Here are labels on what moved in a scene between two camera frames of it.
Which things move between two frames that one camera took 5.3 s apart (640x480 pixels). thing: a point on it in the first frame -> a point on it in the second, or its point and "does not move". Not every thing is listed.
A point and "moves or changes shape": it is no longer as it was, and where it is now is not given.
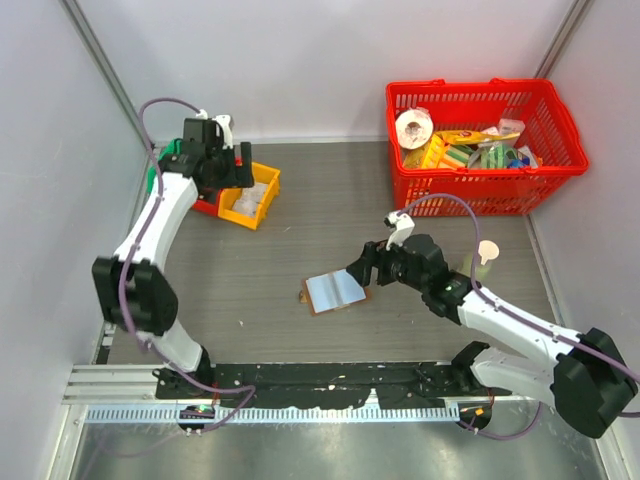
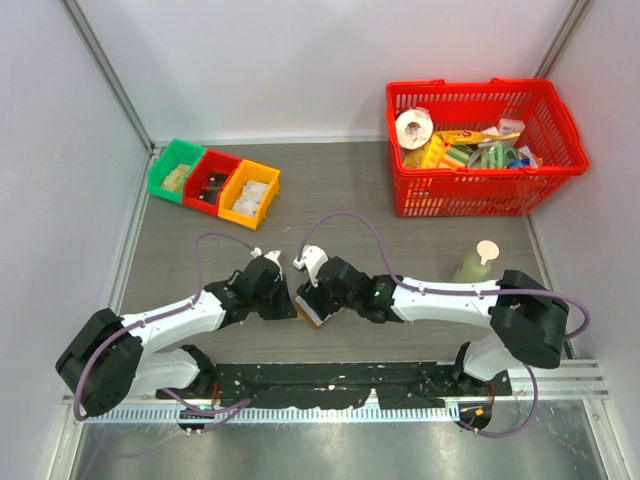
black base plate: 404,386 does not move
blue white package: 524,159 does not move
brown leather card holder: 332,292 moves or changes shape
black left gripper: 233,180 -> 284,309
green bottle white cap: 487,251 does not move
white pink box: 507,126 does not move
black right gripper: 373,255 -> 313,293
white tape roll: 414,128 does not move
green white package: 493,155 does not move
